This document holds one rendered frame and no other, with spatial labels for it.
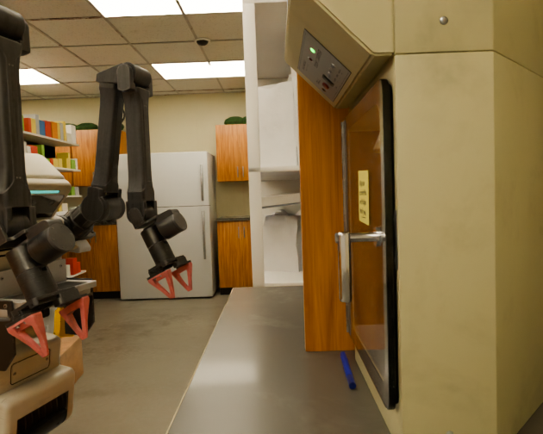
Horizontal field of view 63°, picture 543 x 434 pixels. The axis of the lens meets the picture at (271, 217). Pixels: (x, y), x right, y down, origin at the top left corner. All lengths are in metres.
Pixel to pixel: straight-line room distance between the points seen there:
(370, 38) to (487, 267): 0.29
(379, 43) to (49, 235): 0.63
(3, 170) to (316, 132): 0.59
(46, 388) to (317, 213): 0.83
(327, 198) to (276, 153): 1.07
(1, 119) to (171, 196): 4.65
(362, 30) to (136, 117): 0.86
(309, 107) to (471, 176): 0.43
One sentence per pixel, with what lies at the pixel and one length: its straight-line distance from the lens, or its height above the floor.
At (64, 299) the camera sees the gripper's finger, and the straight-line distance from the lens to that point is 0.92.
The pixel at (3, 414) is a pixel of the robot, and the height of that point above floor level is 0.77.
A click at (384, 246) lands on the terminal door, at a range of 0.54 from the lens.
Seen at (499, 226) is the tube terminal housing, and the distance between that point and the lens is 0.58.
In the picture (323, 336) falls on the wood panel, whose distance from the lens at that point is 0.93.
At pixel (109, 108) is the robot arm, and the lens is 1.35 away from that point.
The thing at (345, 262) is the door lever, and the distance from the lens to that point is 0.57.
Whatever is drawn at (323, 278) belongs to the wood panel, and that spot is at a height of 1.09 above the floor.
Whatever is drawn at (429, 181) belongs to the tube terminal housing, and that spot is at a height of 1.27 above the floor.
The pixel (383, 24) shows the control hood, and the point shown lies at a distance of 0.55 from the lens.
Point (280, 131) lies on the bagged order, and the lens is 1.93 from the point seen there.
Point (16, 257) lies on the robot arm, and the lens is 0.94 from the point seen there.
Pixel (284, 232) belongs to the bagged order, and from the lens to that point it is 1.90.
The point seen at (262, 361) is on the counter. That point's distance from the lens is 0.89.
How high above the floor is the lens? 1.26
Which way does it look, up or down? 3 degrees down
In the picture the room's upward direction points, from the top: 2 degrees counter-clockwise
